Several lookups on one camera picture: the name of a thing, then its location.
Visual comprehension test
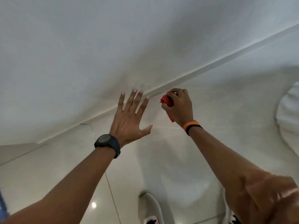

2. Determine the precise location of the person's left hand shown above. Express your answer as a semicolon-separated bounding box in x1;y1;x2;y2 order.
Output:
109;89;153;148

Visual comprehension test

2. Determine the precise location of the person's right hand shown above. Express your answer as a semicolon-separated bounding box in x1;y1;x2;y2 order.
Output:
161;88;194;128

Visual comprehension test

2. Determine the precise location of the red cloth piece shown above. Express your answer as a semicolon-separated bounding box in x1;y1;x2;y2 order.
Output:
160;91;176;123

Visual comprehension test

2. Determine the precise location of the person's left forearm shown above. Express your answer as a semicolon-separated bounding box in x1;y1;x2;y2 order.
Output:
0;147;117;224

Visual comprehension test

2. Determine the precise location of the person's right forearm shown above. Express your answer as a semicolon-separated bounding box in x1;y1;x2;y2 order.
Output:
188;126;299;224

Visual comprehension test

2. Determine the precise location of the orange wristband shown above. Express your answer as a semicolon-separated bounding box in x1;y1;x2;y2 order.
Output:
183;121;200;132

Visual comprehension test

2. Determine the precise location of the black wristband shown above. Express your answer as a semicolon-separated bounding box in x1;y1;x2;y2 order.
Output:
186;124;203;136

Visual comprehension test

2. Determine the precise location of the black wrist watch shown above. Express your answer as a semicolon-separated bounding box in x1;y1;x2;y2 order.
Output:
94;134;121;159

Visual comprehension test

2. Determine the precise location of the white bed sheet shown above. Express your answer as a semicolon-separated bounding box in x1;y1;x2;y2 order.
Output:
0;0;299;208

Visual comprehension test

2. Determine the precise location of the white shoe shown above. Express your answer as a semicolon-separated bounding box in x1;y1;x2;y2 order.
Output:
221;189;242;224
138;192;164;224

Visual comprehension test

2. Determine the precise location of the blue garment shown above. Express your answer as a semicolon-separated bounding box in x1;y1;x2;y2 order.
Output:
0;191;10;222

